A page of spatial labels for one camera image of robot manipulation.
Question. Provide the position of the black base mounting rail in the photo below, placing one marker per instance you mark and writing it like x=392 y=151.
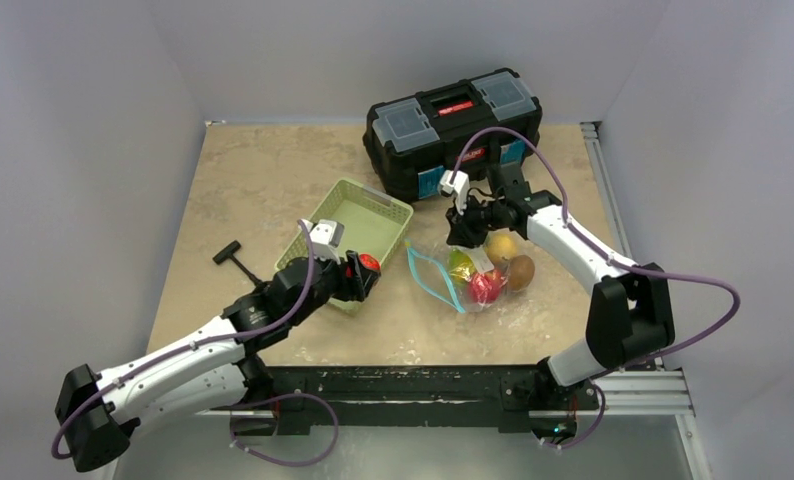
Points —
x=509 y=398

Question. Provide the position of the light green perforated plastic basket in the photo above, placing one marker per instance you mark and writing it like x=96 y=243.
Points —
x=374 y=222

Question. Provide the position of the red yellow fake peach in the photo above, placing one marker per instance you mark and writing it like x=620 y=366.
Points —
x=501 y=248

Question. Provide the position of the brown fake potato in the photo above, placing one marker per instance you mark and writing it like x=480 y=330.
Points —
x=520 y=273

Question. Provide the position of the red fake strawberry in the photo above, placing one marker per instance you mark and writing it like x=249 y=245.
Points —
x=486 y=287

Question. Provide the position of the yellow fake fruit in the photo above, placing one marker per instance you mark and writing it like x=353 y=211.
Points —
x=460 y=267

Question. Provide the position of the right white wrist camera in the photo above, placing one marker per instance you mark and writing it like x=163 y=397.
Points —
x=455 y=185

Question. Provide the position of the clear zip bag blue seal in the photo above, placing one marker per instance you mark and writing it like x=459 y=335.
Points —
x=428 y=268

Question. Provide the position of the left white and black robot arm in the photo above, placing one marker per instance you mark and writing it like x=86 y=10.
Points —
x=217 y=365

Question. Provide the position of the black toolbox with clear lids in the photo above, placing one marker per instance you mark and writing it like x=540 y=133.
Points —
x=412 y=141

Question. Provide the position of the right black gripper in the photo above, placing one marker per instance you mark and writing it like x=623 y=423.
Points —
x=468 y=221

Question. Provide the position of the red fake apple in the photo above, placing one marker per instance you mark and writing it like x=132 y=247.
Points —
x=369 y=262

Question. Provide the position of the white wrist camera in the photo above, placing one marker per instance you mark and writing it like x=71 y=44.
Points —
x=455 y=185
x=322 y=239

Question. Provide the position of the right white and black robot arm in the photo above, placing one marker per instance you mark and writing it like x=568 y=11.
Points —
x=630 y=314

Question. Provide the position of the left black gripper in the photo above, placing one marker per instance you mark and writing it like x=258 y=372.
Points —
x=363 y=277

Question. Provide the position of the black T-handle tool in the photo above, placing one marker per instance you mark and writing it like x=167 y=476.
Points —
x=228 y=254

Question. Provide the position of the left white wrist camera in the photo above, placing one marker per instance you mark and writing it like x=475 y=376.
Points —
x=322 y=239

